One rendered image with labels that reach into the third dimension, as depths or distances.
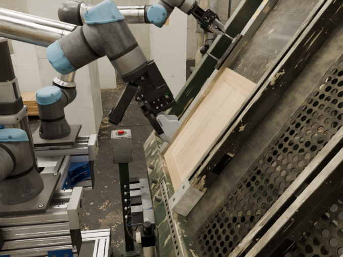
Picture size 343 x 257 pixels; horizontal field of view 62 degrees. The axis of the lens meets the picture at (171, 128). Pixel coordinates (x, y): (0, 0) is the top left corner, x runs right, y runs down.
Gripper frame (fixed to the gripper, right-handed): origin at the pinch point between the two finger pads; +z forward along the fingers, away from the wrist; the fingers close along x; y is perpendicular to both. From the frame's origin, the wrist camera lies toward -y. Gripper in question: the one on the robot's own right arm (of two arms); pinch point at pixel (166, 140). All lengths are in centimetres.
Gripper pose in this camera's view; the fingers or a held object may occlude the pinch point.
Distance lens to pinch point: 74.4
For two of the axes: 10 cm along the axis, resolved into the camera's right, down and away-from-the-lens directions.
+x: -1.2, -4.0, 9.1
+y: 8.8, -4.7, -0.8
